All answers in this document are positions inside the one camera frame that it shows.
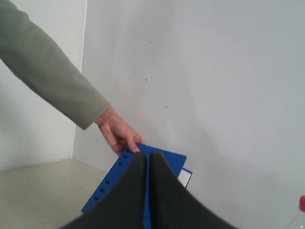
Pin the clear water bottle red label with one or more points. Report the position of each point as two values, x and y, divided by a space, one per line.
298 221

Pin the person's open bare hand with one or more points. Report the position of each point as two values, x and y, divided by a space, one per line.
118 133

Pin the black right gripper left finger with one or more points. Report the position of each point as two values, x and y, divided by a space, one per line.
123 206

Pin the green knit sleeve forearm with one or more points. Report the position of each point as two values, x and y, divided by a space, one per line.
36 59

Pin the blue ring binder notebook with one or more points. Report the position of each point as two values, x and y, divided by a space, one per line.
174 160

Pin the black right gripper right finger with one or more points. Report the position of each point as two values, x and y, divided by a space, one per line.
172 206

